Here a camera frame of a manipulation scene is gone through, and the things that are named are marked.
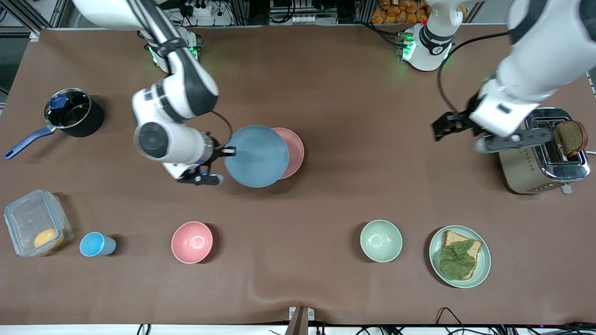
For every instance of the pink plate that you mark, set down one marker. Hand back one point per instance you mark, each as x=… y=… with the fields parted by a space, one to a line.
x=297 y=151

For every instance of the pink bowl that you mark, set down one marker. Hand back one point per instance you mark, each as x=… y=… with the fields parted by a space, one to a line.
x=192 y=242

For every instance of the bread slice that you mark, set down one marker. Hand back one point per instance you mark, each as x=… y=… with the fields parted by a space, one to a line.
x=454 y=237

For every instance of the brown toast slice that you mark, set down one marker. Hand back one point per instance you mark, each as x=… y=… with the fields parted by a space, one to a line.
x=572 y=137

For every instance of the green bowl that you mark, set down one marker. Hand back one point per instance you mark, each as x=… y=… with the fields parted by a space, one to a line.
x=381 y=241

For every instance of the glass lid blue knob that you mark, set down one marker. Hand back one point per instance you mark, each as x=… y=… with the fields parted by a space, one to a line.
x=70 y=109

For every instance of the blue cup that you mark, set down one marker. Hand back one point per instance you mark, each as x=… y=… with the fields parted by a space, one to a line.
x=93 y=244

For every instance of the beige chrome toaster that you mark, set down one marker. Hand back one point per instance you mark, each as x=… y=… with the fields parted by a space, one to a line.
x=526 y=172

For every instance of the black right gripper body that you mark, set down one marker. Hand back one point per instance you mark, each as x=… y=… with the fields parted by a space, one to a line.
x=217 y=152

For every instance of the white power strip with plugs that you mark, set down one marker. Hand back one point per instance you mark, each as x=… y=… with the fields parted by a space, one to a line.
x=202 y=9

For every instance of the clear plastic container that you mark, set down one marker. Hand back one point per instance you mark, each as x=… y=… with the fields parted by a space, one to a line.
x=28 y=218

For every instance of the metal table edge bracket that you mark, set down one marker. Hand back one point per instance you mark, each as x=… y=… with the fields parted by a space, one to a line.
x=300 y=321

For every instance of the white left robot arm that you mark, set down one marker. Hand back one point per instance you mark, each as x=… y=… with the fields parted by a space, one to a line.
x=535 y=65

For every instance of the small white power strip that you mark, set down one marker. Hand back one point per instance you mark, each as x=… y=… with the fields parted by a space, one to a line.
x=303 y=19

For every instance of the green lettuce leaf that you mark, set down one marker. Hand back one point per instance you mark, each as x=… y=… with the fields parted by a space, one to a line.
x=456 y=263

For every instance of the brown table cover mat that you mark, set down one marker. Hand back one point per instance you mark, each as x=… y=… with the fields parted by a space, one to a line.
x=326 y=93

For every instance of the yellow round food piece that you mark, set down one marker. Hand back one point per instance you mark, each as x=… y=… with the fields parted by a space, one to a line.
x=48 y=239

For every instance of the aluminium frame rail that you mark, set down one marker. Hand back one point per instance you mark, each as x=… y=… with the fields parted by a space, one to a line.
x=51 y=14

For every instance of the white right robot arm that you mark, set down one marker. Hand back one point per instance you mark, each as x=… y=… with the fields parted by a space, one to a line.
x=177 y=144

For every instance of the bag of orange buns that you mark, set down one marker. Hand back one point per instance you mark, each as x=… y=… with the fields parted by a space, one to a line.
x=396 y=14

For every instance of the green plate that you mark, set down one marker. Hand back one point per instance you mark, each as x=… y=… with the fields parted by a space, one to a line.
x=484 y=260

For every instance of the blue plate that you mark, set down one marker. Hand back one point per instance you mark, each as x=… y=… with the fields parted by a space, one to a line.
x=258 y=156

